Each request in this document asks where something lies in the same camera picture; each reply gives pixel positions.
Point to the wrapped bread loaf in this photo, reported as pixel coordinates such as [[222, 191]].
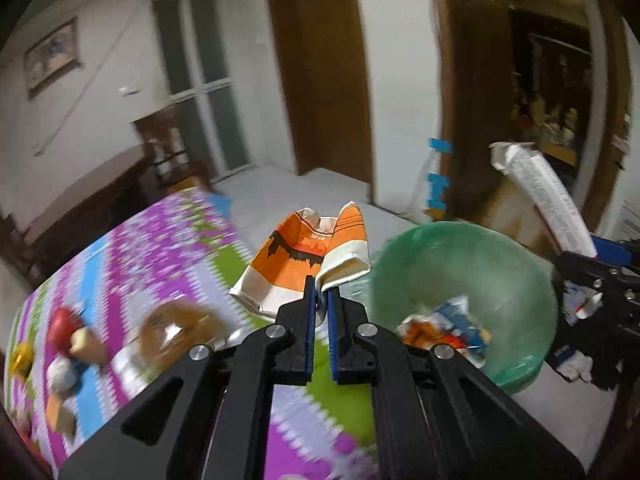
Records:
[[175, 332]]

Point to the round wooden dining table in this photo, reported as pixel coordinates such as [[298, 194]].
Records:
[[85, 195]]

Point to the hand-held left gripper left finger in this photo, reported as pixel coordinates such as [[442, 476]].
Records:
[[310, 330]]

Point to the green lined trash bin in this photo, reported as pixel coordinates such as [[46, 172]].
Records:
[[450, 270]]

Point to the blue white small box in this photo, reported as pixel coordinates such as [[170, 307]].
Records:
[[462, 322]]

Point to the dark clothing pile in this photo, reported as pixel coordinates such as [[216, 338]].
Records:
[[602, 375]]

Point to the blue tape strip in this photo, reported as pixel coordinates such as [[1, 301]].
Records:
[[437, 191], [440, 146]]

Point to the white printed paper wrapper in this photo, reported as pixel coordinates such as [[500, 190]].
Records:
[[545, 195]]

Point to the wooden dining chair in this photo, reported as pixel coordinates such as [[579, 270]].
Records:
[[12, 245], [165, 145]]

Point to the closed wooden door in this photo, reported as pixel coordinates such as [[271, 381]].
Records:
[[320, 60]]

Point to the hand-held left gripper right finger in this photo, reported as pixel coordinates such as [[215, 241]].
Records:
[[335, 340]]

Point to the frosted glass double door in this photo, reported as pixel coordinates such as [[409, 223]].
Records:
[[200, 75]]

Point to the beige block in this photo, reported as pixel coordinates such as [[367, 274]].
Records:
[[87, 347], [62, 415]]

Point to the framed elephant picture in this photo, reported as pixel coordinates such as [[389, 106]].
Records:
[[52, 55]]

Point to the white light switch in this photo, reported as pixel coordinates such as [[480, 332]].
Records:
[[129, 91]]

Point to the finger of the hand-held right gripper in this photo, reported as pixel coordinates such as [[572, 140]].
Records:
[[617, 252], [610, 277]]

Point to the wooden doorway frame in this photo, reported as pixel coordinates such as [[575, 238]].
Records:
[[465, 85]]

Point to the red apple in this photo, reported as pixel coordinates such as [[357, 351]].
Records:
[[62, 325]]

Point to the floral purple tablecloth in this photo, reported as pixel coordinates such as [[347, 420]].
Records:
[[125, 270]]

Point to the yellow wrapper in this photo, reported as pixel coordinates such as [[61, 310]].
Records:
[[21, 358]]

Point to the orange white carton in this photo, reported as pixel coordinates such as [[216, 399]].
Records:
[[290, 265]]

